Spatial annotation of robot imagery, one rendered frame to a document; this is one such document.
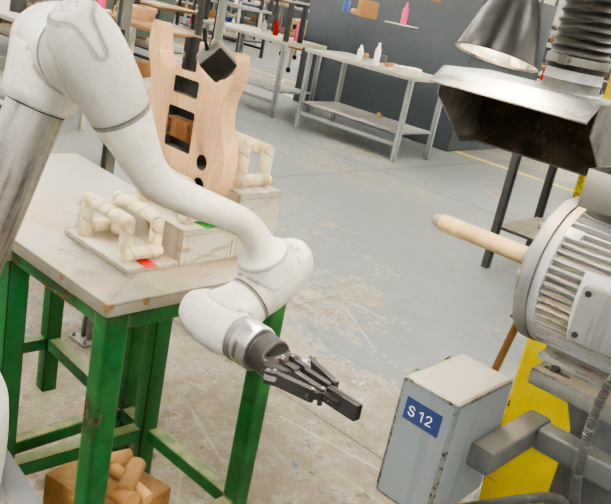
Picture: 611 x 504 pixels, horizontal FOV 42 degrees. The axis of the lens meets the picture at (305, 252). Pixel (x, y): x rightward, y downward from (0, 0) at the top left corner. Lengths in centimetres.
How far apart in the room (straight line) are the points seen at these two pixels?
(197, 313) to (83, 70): 53
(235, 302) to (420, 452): 50
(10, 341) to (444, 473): 130
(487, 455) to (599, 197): 42
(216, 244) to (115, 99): 79
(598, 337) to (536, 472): 137
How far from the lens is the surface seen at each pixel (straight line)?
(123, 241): 183
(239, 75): 181
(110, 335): 170
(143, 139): 128
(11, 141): 139
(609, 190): 127
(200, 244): 192
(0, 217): 141
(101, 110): 124
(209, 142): 186
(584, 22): 141
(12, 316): 213
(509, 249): 141
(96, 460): 187
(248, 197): 197
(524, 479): 259
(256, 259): 151
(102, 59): 122
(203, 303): 152
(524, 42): 129
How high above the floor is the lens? 162
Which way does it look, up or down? 19 degrees down
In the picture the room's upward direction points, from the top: 12 degrees clockwise
